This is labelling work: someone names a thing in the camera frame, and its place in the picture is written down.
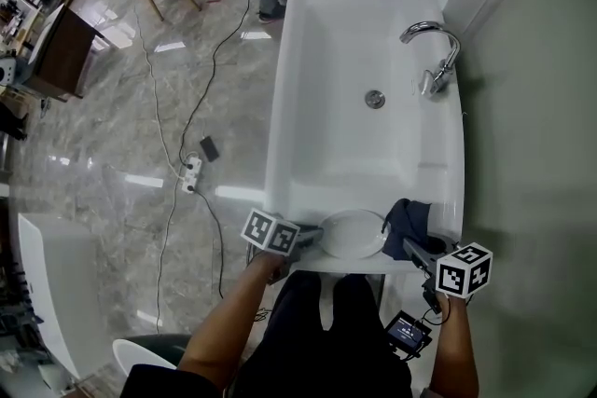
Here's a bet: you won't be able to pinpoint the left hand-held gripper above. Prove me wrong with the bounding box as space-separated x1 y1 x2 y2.
240 208 326 269

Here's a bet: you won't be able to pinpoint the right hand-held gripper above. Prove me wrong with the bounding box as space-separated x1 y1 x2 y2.
402 233 493 314

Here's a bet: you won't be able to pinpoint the white round plate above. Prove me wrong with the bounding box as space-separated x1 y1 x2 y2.
318 208 389 260

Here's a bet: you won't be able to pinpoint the dark blue cloth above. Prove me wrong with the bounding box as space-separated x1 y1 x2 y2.
381 198 433 262

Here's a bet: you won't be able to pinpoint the person's right forearm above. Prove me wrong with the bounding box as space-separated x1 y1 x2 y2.
427 295 481 398

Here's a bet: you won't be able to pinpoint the person's left forearm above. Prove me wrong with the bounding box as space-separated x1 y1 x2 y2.
176 253 288 389

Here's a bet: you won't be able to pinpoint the small black display device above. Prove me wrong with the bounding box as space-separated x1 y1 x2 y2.
385 310 434 361

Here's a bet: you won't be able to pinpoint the person's black trousers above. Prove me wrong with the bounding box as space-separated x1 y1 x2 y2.
231 269 414 398

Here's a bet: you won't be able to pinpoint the black power adapter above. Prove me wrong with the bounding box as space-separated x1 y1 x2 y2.
199 135 221 163

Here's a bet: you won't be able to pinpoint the white power strip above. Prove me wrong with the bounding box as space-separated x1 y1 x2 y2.
180 155 204 196

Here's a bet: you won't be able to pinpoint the chrome sink drain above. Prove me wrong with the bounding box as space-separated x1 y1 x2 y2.
364 89 387 110

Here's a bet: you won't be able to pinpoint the white ceramic sink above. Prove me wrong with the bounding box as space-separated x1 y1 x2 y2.
263 0 466 274

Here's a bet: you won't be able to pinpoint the chrome faucet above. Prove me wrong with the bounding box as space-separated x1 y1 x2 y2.
398 20 463 97

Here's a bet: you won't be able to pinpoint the person's black t-shirt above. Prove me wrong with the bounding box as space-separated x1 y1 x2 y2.
119 363 221 398

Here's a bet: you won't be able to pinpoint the white and grey seat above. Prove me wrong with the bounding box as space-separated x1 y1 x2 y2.
112 332 193 377

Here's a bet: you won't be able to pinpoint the white counter unit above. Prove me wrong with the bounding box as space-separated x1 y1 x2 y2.
17 213 100 382

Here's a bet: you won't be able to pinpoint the dark brown cabinet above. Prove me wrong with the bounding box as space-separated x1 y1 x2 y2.
22 3 107 102

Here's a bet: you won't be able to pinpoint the white round appliance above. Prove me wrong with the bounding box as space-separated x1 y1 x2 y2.
0 57 18 86

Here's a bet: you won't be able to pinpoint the black power cable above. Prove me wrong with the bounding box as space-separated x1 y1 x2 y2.
192 189 226 299

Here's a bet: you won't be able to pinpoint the white cable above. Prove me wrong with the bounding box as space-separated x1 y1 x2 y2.
132 3 186 336

